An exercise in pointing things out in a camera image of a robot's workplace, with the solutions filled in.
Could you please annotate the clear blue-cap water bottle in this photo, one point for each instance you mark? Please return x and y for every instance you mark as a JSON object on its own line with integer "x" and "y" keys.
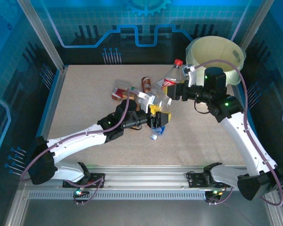
{"x": 163, "y": 102}

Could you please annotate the crushed blue-label bottle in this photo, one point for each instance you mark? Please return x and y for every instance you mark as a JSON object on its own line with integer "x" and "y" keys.
{"x": 158, "y": 132}

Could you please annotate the red-label cola bottle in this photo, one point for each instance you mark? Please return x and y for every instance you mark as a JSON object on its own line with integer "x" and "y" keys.
{"x": 173, "y": 75}

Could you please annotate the brown coffee bottle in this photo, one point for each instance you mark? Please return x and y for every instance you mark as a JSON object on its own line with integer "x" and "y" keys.
{"x": 146, "y": 84}

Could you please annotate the red-label tea bottle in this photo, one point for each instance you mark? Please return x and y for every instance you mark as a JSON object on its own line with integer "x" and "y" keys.
{"x": 119, "y": 93}

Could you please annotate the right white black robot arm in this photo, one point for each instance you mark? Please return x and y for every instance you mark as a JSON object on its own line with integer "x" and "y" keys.
{"x": 247, "y": 146}

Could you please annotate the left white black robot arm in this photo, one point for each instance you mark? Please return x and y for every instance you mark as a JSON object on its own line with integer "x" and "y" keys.
{"x": 73, "y": 139}

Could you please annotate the white lined trash bin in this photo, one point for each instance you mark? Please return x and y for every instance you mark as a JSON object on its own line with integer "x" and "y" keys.
{"x": 217, "y": 49}

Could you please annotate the small LED controller board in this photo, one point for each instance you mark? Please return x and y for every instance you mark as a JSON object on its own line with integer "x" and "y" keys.
{"x": 213, "y": 193}
{"x": 79, "y": 191}

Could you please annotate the grey metal panel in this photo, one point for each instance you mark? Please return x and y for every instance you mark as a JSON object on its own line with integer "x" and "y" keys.
{"x": 143, "y": 214}

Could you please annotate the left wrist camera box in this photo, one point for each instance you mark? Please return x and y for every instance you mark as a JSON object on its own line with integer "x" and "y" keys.
{"x": 146, "y": 100}

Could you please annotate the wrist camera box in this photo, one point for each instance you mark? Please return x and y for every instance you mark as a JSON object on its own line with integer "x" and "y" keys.
{"x": 193, "y": 75}
{"x": 146, "y": 100}

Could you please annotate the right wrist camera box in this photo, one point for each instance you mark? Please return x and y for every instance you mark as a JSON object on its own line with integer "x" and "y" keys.
{"x": 193, "y": 75}

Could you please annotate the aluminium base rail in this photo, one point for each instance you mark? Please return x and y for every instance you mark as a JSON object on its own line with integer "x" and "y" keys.
{"x": 143, "y": 176}

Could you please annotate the aluminium frame post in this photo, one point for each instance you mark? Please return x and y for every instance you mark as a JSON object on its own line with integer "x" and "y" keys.
{"x": 41, "y": 35}
{"x": 257, "y": 18}

